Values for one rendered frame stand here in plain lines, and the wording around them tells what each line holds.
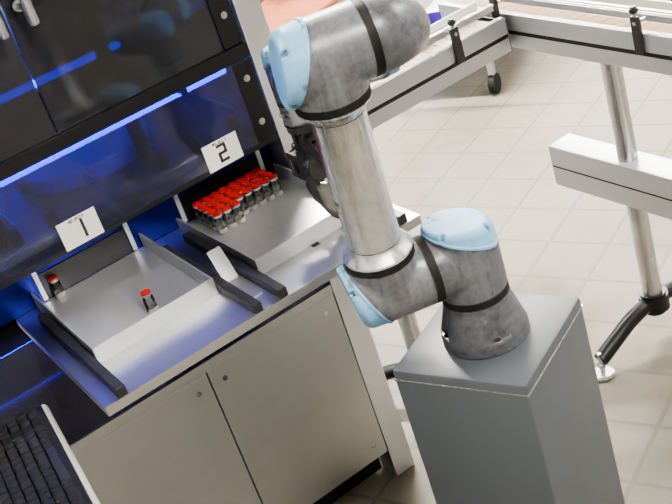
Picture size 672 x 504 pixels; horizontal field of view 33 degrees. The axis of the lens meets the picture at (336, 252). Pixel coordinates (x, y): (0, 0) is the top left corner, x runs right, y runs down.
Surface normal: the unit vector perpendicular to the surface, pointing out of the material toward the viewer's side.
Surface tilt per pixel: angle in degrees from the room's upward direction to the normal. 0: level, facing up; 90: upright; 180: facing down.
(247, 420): 90
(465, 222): 7
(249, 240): 0
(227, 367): 90
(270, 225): 0
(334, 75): 97
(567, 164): 90
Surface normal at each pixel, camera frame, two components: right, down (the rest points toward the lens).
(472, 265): 0.22, 0.40
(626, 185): -0.79, 0.48
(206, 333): -0.29, -0.83
